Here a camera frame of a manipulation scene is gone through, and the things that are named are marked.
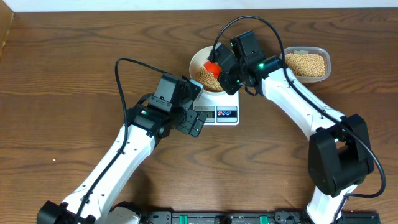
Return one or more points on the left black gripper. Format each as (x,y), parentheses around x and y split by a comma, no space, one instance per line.
(190,116)

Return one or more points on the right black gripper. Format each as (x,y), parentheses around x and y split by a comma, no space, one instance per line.
(226,84)

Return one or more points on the red plastic measuring scoop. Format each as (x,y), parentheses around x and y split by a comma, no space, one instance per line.
(213,68)

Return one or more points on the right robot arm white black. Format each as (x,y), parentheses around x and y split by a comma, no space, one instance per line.
(340,157)

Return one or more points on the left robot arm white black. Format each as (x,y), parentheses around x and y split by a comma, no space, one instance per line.
(92,201)

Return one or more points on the soybeans in bowl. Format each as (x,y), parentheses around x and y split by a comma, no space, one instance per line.
(207,79)

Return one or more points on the white bowl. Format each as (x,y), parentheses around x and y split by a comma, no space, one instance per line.
(197,63)

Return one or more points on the white digital kitchen scale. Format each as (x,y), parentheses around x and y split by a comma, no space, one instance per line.
(221,109)

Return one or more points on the soybeans pile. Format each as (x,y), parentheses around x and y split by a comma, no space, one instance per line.
(306,65)

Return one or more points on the clear plastic container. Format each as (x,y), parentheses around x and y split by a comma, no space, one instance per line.
(312,50)

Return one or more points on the cardboard box edge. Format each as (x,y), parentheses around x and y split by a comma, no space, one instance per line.
(6,19)

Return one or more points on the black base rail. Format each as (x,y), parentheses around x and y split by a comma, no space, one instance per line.
(248,217)

